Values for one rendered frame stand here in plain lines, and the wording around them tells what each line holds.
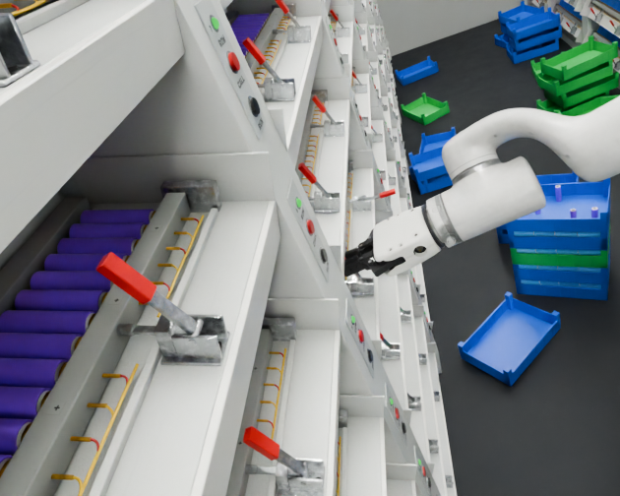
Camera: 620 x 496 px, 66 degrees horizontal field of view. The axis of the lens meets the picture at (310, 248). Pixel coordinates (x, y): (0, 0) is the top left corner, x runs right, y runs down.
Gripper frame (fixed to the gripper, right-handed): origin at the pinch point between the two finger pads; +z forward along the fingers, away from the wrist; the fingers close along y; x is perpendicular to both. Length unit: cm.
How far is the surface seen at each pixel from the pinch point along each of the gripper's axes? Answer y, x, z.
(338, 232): -6.8, 10.8, -4.2
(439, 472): -6, -63, 13
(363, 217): 22.6, -6.8, 1.5
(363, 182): 37.5, -6.8, 1.4
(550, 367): 41, -102, -15
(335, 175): 9.9, 11.4, -3.3
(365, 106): 84, -7, 1
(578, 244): 68, -80, -38
